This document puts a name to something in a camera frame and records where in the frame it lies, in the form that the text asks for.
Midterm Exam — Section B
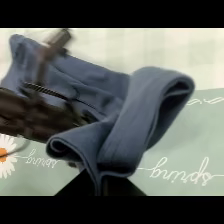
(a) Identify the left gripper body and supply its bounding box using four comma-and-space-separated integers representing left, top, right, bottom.
0, 86, 87, 145

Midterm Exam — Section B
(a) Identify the blue T-shirt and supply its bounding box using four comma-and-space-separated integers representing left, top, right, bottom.
0, 33, 196, 196

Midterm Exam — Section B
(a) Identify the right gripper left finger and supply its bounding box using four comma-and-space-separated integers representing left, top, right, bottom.
54, 169, 102, 197

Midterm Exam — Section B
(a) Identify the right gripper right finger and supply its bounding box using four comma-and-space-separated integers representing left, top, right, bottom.
101, 175, 148, 197

